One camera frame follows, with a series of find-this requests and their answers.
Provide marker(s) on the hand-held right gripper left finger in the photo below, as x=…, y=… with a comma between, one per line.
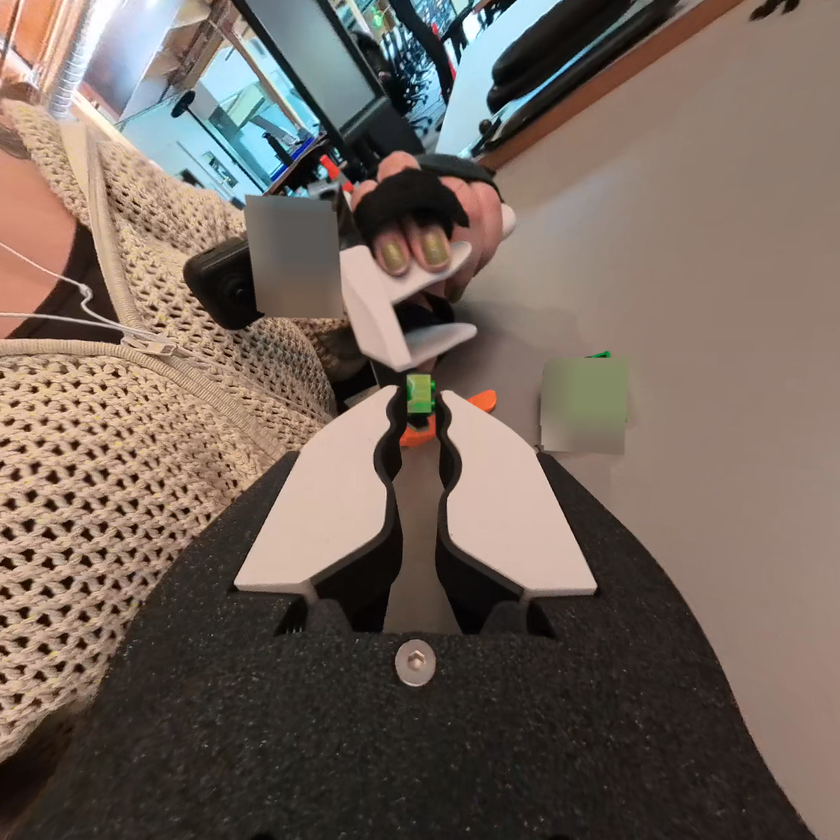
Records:
x=321, y=512

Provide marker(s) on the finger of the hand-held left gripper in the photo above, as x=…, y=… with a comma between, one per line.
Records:
x=377, y=315
x=439, y=341

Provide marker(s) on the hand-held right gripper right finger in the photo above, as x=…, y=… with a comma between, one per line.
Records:
x=518, y=518

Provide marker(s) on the small bright green lego brick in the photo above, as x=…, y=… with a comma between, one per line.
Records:
x=420, y=394

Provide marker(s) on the orange brick separator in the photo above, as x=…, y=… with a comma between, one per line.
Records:
x=420, y=436

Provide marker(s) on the black monitor stand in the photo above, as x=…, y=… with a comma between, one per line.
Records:
x=380, y=141

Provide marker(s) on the person's knit-sweater torso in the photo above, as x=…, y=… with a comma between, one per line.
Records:
x=131, y=459

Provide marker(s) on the large black monitor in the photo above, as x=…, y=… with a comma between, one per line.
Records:
x=308, y=59

